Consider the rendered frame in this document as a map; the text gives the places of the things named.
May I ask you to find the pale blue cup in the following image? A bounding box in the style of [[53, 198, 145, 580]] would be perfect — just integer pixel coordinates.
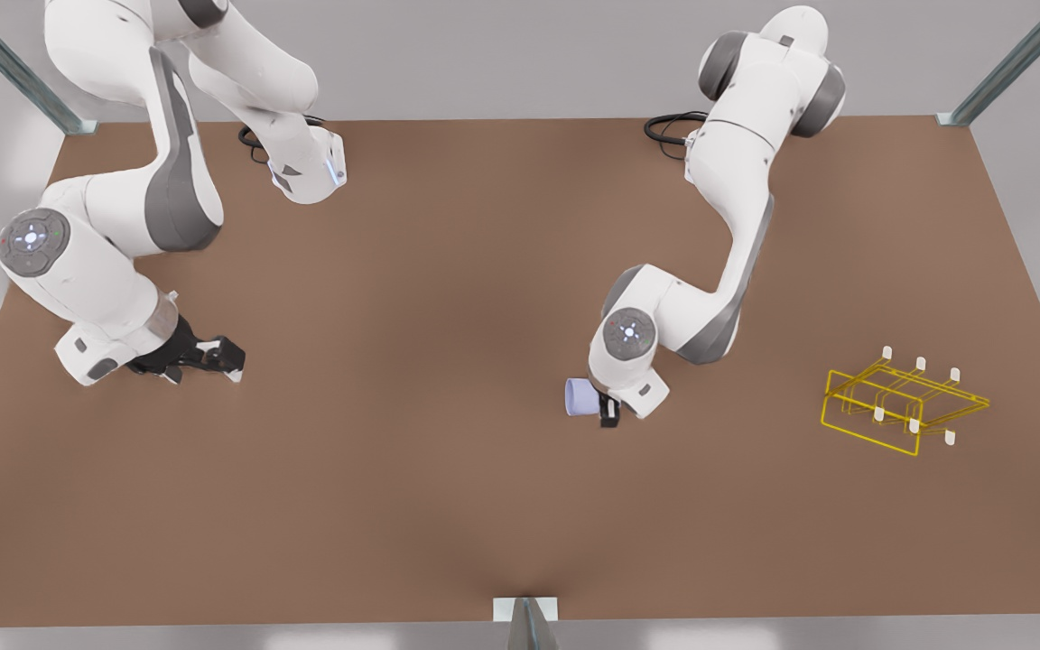
[[563, 377, 599, 418]]

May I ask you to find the black cable loop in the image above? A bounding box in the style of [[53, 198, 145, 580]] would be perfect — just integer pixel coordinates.
[[237, 115, 328, 165], [644, 110, 711, 164]]

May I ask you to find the silver frame post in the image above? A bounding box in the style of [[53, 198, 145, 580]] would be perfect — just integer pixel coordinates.
[[493, 595, 562, 650], [0, 0, 98, 136], [934, 0, 1040, 128]]

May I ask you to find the yellow wire cup holder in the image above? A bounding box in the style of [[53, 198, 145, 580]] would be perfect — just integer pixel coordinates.
[[821, 346, 991, 458]]

